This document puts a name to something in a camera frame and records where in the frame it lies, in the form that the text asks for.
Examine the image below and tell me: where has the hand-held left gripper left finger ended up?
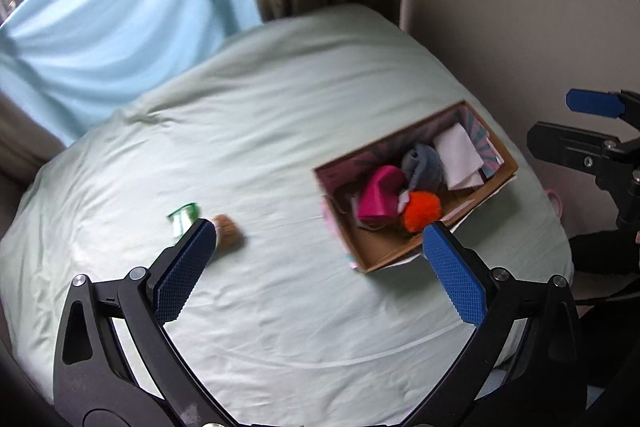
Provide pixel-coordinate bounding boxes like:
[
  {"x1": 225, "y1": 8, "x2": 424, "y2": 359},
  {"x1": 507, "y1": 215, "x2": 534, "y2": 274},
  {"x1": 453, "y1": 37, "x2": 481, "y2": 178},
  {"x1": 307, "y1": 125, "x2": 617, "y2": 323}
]
[{"x1": 52, "y1": 218, "x2": 236, "y2": 427}]

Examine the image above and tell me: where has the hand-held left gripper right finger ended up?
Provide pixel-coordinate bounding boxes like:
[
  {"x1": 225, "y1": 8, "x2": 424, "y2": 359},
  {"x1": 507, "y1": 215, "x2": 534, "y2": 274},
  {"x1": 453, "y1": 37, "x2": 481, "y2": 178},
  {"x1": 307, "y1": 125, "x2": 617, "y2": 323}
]
[{"x1": 400, "y1": 221, "x2": 587, "y2": 427}]

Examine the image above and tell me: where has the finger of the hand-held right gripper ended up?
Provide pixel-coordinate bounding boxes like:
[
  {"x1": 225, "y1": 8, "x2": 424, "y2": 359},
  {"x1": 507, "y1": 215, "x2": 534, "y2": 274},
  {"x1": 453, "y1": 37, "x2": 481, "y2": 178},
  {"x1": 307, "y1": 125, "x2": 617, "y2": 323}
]
[
  {"x1": 526, "y1": 122, "x2": 640, "y2": 178},
  {"x1": 566, "y1": 88, "x2": 640, "y2": 130}
]

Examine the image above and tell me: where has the green packet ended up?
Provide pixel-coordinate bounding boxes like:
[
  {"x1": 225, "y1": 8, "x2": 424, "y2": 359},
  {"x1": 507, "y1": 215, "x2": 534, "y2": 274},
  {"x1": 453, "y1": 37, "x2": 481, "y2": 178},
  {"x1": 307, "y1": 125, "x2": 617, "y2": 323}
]
[{"x1": 167, "y1": 203, "x2": 202, "y2": 243}]

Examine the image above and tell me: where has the small brown ball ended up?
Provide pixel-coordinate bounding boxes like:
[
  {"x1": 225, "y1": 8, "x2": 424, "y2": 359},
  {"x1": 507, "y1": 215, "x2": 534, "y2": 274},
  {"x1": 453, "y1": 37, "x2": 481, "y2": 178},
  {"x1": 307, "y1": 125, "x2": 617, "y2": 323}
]
[{"x1": 210, "y1": 214, "x2": 245, "y2": 253}]

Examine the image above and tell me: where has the orange pom-pom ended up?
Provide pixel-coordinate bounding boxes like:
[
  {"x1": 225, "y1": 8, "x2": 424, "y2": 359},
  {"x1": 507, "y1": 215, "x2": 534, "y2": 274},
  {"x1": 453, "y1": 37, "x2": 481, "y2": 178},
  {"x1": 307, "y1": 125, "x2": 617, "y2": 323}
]
[{"x1": 402, "y1": 191, "x2": 443, "y2": 233}]

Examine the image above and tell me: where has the cardboard box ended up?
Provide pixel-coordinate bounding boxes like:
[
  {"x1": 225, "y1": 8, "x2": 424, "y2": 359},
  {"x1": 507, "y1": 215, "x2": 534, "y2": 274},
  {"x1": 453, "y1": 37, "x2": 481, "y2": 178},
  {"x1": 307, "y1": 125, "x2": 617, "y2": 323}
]
[{"x1": 314, "y1": 101, "x2": 519, "y2": 274}]

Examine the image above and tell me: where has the white cloth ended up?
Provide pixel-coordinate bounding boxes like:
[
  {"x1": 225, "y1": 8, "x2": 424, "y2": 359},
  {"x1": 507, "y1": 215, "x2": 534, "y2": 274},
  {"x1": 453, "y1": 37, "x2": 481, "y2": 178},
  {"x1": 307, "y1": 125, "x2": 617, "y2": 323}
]
[{"x1": 432, "y1": 123, "x2": 486, "y2": 190}]

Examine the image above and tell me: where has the pink zip pouch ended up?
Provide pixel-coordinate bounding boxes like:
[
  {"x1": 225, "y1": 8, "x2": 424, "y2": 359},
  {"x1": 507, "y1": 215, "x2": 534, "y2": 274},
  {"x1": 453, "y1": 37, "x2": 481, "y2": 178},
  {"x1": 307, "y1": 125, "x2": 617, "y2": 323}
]
[{"x1": 357, "y1": 165, "x2": 407, "y2": 224}]

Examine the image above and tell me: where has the grey sock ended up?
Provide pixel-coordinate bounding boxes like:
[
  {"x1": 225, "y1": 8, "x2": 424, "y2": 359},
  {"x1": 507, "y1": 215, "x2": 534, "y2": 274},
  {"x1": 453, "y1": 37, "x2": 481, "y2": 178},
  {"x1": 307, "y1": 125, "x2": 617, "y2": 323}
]
[{"x1": 400, "y1": 143, "x2": 445, "y2": 195}]

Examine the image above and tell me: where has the pink object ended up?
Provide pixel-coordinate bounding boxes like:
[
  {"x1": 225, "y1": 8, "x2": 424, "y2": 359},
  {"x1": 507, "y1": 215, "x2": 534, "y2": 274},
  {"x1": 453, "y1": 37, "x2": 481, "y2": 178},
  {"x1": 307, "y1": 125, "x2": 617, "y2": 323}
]
[{"x1": 545, "y1": 188, "x2": 566, "y2": 220}]

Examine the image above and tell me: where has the light blue hanging cloth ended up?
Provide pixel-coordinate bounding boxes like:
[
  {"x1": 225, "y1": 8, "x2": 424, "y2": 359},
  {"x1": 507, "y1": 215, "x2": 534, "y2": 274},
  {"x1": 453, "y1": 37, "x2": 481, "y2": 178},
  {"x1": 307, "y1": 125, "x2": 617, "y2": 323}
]
[{"x1": 0, "y1": 0, "x2": 261, "y2": 148}]

